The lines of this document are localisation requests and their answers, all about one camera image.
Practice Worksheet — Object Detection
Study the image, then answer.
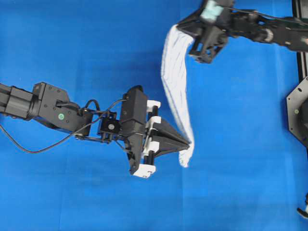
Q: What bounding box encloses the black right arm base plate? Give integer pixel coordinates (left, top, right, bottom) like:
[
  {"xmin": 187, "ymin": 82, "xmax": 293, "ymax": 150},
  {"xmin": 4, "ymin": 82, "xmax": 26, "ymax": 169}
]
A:
[{"xmin": 286, "ymin": 77, "xmax": 308, "ymax": 148}]

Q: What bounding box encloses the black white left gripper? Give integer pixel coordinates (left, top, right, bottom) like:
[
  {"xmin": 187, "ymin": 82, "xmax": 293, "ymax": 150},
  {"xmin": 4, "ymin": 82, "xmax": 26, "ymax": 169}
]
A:
[{"xmin": 119, "ymin": 85, "xmax": 188, "ymax": 179}]

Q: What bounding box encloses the teal-white right wrist camera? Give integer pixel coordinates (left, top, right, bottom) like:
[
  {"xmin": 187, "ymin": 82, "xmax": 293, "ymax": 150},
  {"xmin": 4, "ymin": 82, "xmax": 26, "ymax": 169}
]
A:
[{"xmin": 200, "ymin": 0, "xmax": 224, "ymax": 24}]

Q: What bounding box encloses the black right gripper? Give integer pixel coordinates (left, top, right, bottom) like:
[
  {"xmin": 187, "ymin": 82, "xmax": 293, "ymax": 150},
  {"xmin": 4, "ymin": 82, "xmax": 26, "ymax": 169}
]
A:
[{"xmin": 177, "ymin": 8, "xmax": 228, "ymax": 64}]

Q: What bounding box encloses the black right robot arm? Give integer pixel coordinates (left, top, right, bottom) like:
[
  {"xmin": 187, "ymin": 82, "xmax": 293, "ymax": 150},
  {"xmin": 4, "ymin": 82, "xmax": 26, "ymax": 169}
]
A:
[{"xmin": 177, "ymin": 0, "xmax": 308, "ymax": 64}]

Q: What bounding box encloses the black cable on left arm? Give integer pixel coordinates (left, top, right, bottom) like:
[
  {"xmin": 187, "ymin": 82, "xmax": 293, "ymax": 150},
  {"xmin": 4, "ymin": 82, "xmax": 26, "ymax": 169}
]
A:
[{"xmin": 0, "ymin": 98, "xmax": 127, "ymax": 154}]

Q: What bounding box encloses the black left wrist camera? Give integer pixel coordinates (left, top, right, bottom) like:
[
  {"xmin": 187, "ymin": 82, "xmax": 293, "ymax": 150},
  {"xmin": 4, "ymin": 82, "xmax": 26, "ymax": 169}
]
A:
[{"xmin": 97, "ymin": 117, "xmax": 120, "ymax": 135}]

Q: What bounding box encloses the blue table cloth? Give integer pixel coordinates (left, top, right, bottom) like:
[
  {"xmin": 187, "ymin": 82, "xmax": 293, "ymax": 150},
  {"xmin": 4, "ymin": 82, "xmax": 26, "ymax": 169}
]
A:
[{"xmin": 0, "ymin": 0, "xmax": 308, "ymax": 231}]

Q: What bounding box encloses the black aluminium frame rail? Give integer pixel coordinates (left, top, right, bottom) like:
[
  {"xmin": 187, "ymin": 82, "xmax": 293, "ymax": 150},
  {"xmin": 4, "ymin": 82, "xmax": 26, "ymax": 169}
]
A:
[{"xmin": 292, "ymin": 0, "xmax": 308, "ymax": 82}]

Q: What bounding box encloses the white blue-striped towel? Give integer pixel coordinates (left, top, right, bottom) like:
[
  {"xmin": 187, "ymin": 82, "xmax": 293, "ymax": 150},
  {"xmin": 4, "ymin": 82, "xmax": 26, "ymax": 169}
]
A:
[{"xmin": 161, "ymin": 24, "xmax": 194, "ymax": 167}]

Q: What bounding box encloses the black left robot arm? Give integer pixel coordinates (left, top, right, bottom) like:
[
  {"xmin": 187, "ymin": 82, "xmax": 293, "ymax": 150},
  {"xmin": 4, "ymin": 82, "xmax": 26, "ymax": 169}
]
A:
[{"xmin": 0, "ymin": 82, "xmax": 190, "ymax": 178}]

